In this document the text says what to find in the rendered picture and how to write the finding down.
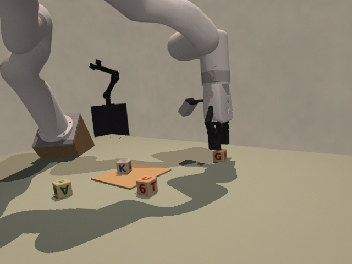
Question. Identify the orange flat mat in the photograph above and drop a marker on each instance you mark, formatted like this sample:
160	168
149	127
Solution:
128	181

